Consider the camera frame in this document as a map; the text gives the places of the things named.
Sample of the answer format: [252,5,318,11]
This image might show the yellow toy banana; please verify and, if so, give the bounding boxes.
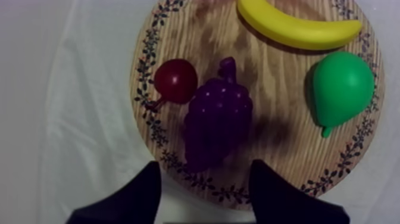
[236,0,363,51]

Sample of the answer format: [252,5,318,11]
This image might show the small red fruit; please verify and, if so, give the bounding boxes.
[145,58,199,111]

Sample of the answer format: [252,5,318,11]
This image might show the green toy pear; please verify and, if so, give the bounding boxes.
[311,51,376,138]

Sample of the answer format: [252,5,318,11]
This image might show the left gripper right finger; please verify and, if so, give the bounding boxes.
[248,159,351,224]

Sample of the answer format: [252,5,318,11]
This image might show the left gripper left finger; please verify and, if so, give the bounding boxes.
[65,161,163,224]

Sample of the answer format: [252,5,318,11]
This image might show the purple toy grapes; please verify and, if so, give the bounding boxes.
[183,57,254,173]

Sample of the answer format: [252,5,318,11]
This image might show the round wooden board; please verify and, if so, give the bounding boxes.
[129,0,386,211]

